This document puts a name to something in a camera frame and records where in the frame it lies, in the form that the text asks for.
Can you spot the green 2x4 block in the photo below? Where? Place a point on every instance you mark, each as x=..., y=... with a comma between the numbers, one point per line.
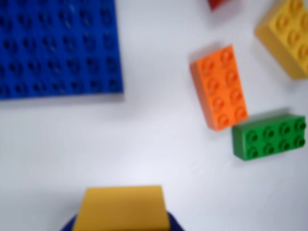
x=269, y=139

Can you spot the blue 8x8 base plate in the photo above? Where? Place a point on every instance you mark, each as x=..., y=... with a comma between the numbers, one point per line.
x=60, y=48

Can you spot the yellow 2x4 block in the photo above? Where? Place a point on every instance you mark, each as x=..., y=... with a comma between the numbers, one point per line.
x=288, y=36

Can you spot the red 2x2 block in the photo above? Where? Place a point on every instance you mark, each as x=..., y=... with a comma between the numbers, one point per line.
x=216, y=3

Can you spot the orange 2x4 block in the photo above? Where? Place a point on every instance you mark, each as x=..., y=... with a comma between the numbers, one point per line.
x=223, y=89

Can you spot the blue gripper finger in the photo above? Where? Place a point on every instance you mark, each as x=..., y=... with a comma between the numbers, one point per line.
x=68, y=225
x=175, y=223

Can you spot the white cover sheet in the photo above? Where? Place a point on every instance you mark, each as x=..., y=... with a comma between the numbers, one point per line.
x=144, y=144

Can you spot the yellow 2x2 block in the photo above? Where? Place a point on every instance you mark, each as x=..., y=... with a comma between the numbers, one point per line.
x=122, y=209

